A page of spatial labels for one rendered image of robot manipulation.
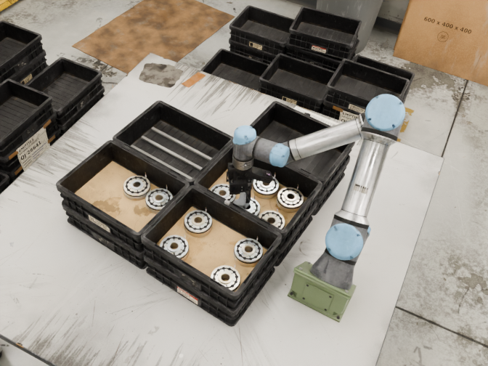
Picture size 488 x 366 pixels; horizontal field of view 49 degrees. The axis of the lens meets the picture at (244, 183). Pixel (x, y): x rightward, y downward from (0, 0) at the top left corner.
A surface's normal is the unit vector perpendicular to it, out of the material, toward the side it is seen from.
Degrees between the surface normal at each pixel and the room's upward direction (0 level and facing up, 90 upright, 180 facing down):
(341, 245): 52
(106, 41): 0
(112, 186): 0
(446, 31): 76
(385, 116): 36
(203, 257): 0
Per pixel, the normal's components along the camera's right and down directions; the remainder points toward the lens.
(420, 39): -0.39, 0.44
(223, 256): 0.06, -0.66
